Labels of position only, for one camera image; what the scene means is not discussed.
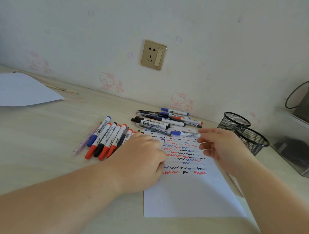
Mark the black mesh pen holder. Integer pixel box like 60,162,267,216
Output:
217,112,251,132
234,125,270,156

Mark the light purple pen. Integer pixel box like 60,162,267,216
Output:
73,122,103,155

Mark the clear barrel gel pen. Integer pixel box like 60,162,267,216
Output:
134,123,172,136

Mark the black object in clear box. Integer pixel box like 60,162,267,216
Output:
274,136,309,169

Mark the white paper with scribbles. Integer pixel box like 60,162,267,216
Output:
143,128,247,218

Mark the clear plastic box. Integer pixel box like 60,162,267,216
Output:
270,106,309,179

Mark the person's right forearm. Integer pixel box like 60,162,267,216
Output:
227,157,309,234

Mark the person's right hand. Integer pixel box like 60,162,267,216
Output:
197,128,256,177

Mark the blank white paper sheet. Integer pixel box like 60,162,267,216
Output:
0,72,65,107

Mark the pile of pens and markers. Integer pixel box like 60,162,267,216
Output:
131,108,203,131

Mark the blue cap white marker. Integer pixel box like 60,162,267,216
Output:
170,131,201,138

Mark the row of whiteboard markers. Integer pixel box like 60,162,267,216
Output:
84,116,144,161

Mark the gold wall socket with switch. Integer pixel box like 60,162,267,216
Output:
141,40,167,71

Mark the thin wooden stick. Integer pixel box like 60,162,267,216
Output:
13,71,79,95

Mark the black cable loop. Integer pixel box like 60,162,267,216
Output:
285,81,309,109

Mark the person's left hand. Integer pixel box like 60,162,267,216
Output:
112,132,168,196

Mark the person's left forearm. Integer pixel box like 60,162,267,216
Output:
0,156,121,234

